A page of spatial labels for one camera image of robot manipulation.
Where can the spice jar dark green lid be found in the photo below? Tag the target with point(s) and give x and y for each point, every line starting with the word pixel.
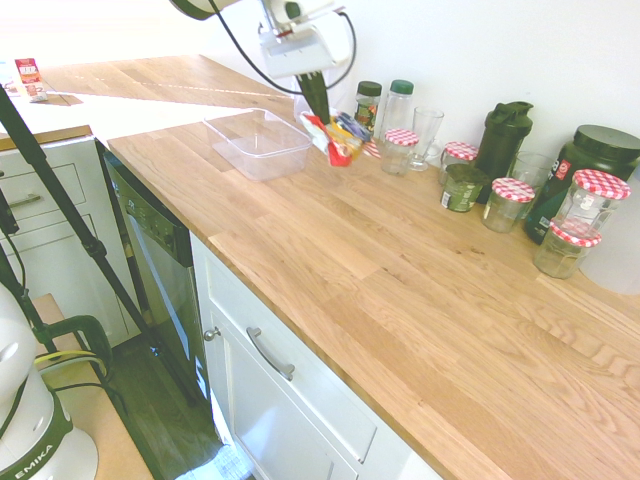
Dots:
pixel 367 107

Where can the black camera tripod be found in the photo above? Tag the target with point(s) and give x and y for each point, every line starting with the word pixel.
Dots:
pixel 65 205

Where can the black shaker bottle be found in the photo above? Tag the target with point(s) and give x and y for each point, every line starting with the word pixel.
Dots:
pixel 502 140

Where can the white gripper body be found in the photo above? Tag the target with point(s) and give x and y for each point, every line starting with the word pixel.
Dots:
pixel 310 50

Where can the large jar red checked lid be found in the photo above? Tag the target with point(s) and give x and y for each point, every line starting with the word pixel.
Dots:
pixel 592 202

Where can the large black protein tub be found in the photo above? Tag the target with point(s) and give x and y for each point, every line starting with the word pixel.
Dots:
pixel 600 147

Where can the red striped chip bag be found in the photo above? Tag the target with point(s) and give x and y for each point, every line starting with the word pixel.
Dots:
pixel 340 142

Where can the faceted jar red checked lid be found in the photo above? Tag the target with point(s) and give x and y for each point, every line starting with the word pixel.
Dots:
pixel 562 255

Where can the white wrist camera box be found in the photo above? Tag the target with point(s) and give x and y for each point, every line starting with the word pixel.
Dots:
pixel 295 10

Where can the red and white carton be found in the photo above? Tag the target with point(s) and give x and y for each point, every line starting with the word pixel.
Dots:
pixel 30 80

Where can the tall clear glass mug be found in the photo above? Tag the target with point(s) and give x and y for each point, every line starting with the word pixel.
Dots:
pixel 427 127

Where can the dark green clamp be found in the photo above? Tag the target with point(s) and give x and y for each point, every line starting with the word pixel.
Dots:
pixel 95 335

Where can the clear plastic container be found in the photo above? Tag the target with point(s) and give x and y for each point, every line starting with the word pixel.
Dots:
pixel 260 147

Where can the green cup dark lid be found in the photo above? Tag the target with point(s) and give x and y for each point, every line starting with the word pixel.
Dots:
pixel 462 192

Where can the white kitchen counter cabinet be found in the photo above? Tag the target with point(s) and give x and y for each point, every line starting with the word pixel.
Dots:
pixel 300 420

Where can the small jar red checked lid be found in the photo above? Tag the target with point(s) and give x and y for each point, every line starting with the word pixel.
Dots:
pixel 459 154
pixel 398 150
pixel 506 210

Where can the clear bottle green lid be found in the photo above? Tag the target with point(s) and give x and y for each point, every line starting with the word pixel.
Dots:
pixel 397 110

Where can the black dishwasher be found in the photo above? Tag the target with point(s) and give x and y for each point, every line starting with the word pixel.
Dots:
pixel 160 260

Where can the clear glass tumbler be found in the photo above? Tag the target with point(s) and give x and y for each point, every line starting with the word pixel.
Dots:
pixel 532 167

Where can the silver cabinet knob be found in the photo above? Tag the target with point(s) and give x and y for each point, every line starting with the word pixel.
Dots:
pixel 212 333

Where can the white drawer cabinet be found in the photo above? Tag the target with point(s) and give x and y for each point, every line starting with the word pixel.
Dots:
pixel 55 250

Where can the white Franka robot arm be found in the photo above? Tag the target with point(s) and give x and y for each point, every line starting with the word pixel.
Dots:
pixel 25 400

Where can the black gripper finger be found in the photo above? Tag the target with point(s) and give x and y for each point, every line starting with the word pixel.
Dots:
pixel 307 92
pixel 322 100

